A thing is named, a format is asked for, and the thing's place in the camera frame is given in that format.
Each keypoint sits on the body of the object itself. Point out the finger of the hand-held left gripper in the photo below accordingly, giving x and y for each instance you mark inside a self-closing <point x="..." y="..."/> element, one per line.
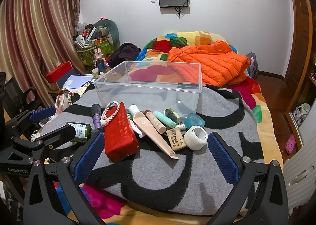
<point x="42" y="113"/>
<point x="61" y="133"/>

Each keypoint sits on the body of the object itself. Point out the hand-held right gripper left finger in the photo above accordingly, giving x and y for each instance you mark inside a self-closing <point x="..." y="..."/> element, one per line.
<point x="90" y="158"/>

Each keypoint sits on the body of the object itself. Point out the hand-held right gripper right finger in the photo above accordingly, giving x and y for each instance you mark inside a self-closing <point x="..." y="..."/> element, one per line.
<point x="222" y="158"/>

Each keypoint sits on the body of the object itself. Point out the dark green glass bottle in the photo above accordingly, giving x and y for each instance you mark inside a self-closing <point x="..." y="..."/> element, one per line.
<point x="79" y="131"/>

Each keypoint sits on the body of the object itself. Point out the white bandage roll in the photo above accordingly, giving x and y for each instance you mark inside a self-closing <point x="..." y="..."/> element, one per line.
<point x="195" y="143"/>

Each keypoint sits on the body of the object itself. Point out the red gift box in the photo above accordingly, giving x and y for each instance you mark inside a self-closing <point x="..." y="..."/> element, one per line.
<point x="121" y="138"/>

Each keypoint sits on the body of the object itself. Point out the teal tape roll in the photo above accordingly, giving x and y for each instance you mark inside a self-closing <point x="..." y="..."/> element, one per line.
<point x="188" y="122"/>

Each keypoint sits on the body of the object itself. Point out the tan eraser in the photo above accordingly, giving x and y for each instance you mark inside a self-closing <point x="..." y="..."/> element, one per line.
<point x="175" y="139"/>

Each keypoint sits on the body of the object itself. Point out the beige tube with white cap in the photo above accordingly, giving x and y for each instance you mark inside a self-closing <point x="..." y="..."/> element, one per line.
<point x="150" y="131"/>

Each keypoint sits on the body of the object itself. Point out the mint green tube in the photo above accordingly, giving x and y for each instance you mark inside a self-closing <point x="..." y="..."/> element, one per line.
<point x="165" y="119"/>

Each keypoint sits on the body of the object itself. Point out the beige bottle with red band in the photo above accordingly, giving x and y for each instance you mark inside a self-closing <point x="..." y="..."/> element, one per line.
<point x="155" y="122"/>

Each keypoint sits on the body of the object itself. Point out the clear plastic storage box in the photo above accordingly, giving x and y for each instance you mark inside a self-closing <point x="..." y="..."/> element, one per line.
<point x="148" y="96"/>

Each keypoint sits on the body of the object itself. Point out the clear pink plastic bag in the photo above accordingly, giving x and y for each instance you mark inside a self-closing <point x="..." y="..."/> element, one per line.
<point x="61" y="105"/>

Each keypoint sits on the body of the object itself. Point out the black chair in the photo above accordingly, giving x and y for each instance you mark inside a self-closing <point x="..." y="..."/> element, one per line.
<point x="17" y="96"/>

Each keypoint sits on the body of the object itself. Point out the dark blue box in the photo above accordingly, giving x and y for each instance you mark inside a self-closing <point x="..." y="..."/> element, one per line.
<point x="65" y="80"/>

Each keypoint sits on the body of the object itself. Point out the red rectangular box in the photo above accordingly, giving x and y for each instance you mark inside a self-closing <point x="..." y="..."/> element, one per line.
<point x="58" y="71"/>

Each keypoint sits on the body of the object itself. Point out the white notebook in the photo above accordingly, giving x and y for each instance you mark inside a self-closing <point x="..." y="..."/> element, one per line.
<point x="76" y="81"/>

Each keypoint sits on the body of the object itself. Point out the pink clog shoe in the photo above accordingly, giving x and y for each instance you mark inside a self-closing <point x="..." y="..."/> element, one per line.
<point x="290" y="144"/>

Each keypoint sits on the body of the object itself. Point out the colourful patchwork blanket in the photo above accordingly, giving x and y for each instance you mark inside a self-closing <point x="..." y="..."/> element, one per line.
<point x="256" y="96"/>

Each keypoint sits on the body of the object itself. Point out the green fabric storage box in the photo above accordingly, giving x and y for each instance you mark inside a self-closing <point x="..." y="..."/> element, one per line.
<point x="86" y="57"/>

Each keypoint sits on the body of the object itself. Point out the white slatted panel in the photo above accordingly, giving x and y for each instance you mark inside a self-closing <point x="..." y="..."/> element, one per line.
<point x="300" y="178"/>

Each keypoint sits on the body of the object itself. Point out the pink bunny toy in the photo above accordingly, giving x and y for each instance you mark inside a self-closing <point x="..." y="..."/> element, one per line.
<point x="98" y="57"/>

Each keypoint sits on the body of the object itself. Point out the striped pink gold curtain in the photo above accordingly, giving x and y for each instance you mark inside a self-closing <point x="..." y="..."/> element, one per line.
<point x="37" y="29"/>

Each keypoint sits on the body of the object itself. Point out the white bag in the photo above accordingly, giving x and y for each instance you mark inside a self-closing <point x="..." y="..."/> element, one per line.
<point x="302" y="113"/>

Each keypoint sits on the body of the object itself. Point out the orange down jacket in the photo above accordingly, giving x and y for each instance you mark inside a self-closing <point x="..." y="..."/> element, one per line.
<point x="212" y="62"/>

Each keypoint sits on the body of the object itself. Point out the grey backpack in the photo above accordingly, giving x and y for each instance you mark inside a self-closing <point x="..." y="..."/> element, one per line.
<point x="253" y="65"/>

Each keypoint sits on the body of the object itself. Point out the dark clothing pile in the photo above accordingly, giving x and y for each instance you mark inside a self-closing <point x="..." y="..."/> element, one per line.
<point x="124" y="53"/>

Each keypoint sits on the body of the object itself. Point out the grey green neck pillow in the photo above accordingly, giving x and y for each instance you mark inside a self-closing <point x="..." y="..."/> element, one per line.
<point x="112" y="28"/>

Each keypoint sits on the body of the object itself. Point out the wooden door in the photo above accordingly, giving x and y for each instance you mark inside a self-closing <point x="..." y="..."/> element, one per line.
<point x="298" y="54"/>

